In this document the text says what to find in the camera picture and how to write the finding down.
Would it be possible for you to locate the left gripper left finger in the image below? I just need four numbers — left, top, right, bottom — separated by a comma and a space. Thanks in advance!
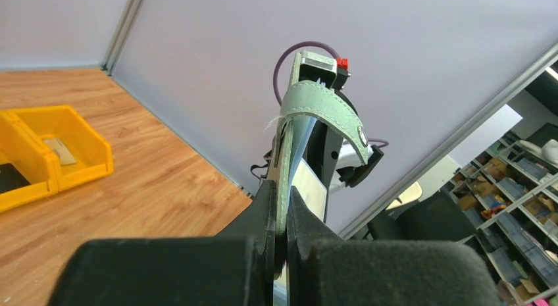
48, 180, 277, 305

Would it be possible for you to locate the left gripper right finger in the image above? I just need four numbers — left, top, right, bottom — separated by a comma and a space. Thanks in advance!
286, 188, 500, 305

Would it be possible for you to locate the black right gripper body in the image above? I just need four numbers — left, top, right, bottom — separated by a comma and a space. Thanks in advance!
338, 145, 384, 188

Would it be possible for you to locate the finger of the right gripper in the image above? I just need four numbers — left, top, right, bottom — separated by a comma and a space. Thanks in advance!
305, 121, 343, 219

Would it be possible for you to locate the green card holder wallet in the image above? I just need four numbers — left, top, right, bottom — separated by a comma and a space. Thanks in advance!
265, 52, 369, 306

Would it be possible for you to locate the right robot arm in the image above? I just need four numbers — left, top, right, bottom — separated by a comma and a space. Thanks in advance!
303, 120, 385, 221

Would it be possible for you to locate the tan card in holder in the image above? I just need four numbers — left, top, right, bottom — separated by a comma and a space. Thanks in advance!
291, 159, 328, 222

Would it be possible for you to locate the tan card in bin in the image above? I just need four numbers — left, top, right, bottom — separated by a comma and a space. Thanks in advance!
43, 138, 77, 166

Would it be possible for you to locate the black card in bin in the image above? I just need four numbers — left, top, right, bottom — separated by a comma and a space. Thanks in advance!
0, 163, 30, 193

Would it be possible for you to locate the storage shelf rack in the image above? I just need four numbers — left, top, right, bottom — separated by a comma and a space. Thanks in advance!
442, 132, 557, 305

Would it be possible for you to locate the right yellow bin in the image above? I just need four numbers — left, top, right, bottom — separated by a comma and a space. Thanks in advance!
7, 105, 114, 191

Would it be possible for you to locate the yellow bin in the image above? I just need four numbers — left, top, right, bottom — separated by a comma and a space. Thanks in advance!
1, 111, 59, 212
7, 105, 114, 191

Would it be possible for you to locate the middle yellow bin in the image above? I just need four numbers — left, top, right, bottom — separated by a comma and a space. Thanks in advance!
1, 111, 59, 212

